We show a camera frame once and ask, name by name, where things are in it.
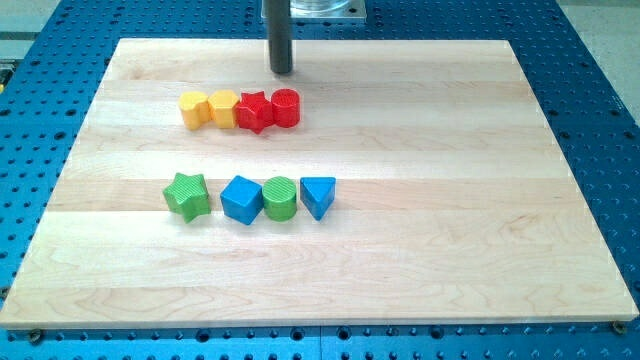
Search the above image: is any left board clamp screw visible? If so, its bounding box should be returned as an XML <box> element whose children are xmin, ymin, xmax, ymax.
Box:
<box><xmin>26</xmin><ymin>329</ymin><xmax>44</xmax><ymax>345</ymax></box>

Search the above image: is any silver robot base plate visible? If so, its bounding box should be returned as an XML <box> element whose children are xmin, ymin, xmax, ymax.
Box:
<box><xmin>290</xmin><ymin>0</ymin><xmax>367</xmax><ymax>23</ymax></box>

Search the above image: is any board clamp screw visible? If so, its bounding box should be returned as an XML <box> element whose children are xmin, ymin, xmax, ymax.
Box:
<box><xmin>610</xmin><ymin>321</ymin><xmax>627</xmax><ymax>336</ymax></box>
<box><xmin>26</xmin><ymin>329</ymin><xmax>44</xmax><ymax>345</ymax></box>

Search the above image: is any green star block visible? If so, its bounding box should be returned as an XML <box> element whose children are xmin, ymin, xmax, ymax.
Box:
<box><xmin>163</xmin><ymin>173</ymin><xmax>211</xmax><ymax>223</ymax></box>

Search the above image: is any blue triangle block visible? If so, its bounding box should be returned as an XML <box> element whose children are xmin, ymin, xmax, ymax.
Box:
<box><xmin>300</xmin><ymin>177</ymin><xmax>336</xmax><ymax>221</ymax></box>

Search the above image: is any green cylinder block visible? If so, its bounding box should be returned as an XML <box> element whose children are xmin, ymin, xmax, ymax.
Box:
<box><xmin>262</xmin><ymin>176</ymin><xmax>297</xmax><ymax>222</ymax></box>

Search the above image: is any blue cube block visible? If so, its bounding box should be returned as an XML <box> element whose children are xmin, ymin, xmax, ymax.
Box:
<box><xmin>220</xmin><ymin>175</ymin><xmax>263</xmax><ymax>225</ymax></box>

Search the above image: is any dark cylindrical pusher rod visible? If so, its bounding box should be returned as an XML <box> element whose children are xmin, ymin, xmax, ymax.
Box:
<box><xmin>263</xmin><ymin>0</ymin><xmax>293</xmax><ymax>75</ymax></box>

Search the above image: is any yellow hexagon block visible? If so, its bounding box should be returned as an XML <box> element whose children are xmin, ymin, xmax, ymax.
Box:
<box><xmin>208</xmin><ymin>90</ymin><xmax>239</xmax><ymax>129</ymax></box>

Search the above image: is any yellow heart block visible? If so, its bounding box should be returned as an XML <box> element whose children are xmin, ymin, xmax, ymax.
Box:
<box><xmin>178</xmin><ymin>91</ymin><xmax>211</xmax><ymax>130</ymax></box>

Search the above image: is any light wooden board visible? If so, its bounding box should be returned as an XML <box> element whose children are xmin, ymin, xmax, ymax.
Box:
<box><xmin>1</xmin><ymin>38</ymin><xmax>638</xmax><ymax>329</ymax></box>

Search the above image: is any right board clamp screw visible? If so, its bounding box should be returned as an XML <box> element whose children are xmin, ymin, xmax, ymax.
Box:
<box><xmin>610</xmin><ymin>321</ymin><xmax>627</xmax><ymax>336</ymax></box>

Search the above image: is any red star block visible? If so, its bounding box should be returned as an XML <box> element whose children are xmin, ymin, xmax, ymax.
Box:
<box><xmin>235</xmin><ymin>91</ymin><xmax>275</xmax><ymax>134</ymax></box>

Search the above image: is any red cylinder block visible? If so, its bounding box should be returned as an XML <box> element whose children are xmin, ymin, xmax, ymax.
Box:
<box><xmin>271</xmin><ymin>88</ymin><xmax>301</xmax><ymax>128</ymax></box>

